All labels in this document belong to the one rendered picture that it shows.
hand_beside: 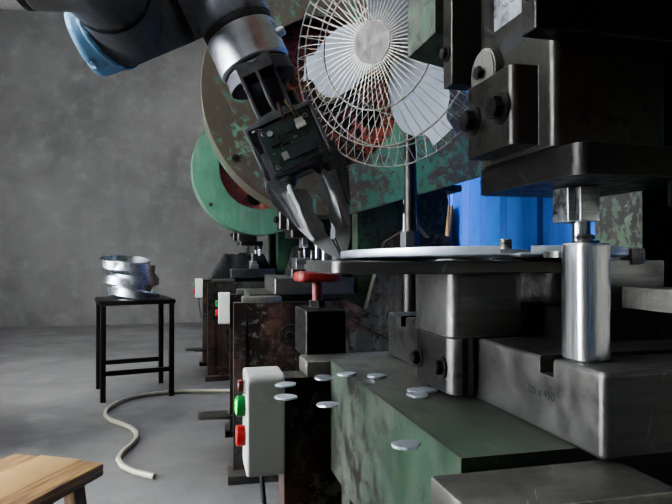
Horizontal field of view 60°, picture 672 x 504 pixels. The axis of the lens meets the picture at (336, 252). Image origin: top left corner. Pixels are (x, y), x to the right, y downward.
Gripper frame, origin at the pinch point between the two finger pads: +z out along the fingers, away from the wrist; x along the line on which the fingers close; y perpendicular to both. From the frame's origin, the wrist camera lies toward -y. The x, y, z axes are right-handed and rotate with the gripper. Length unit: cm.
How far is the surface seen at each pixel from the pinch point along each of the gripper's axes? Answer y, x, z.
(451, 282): 6.1, 8.7, 7.9
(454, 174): -140, 44, -10
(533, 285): -3.2, 18.1, 12.9
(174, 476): -144, -90, 47
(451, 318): 6.1, 7.3, 11.0
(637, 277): 3.8, 25.9, 15.2
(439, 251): 13.5, 7.9, 4.3
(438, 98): -74, 34, -24
